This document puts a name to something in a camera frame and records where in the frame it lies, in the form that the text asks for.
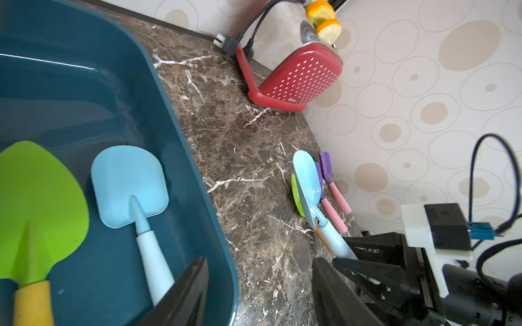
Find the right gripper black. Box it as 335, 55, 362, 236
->
333, 232, 446, 325

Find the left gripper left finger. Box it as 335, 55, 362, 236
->
140, 258, 209, 326

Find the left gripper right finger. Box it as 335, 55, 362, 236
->
311, 258, 383, 326

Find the purple shovel pink handle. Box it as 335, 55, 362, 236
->
315, 162, 348, 234
319, 152, 352, 214

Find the green shovel orange handle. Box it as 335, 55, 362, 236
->
291, 174, 333, 253

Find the light blue shovel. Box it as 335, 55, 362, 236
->
91, 145, 175, 306
293, 150, 357, 259

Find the green shovel yellow handle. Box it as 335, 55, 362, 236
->
1, 141, 89, 325

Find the teal plastic storage box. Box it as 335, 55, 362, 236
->
1, 1, 239, 325

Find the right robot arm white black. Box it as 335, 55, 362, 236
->
333, 232, 521, 325

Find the red polka dot toaster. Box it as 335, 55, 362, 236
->
235, 20, 343, 112

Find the yellow toast slice front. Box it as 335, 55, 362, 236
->
315, 19, 343, 46

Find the yellow toast slice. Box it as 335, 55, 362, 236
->
306, 0, 336, 27
315, 19, 343, 46

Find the yellow toast slice back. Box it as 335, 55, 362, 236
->
306, 0, 336, 27

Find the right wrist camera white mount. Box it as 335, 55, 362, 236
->
400, 203, 495, 298

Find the black toaster power cable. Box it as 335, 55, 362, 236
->
213, 0, 307, 62

